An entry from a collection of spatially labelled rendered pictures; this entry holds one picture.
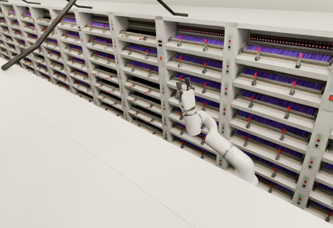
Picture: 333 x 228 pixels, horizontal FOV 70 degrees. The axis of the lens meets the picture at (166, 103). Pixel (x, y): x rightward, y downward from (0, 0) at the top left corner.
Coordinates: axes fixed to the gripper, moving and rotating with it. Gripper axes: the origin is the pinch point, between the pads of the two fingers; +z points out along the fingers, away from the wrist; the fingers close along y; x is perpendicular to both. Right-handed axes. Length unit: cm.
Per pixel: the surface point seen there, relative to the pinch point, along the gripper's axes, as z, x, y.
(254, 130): -64, 2, 67
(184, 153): 5, 55, -61
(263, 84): -26, 11, 70
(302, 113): -48, 35, 73
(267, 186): -121, 4, 71
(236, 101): -40, -12, 68
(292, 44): -1, 28, 83
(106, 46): 22, -171, 61
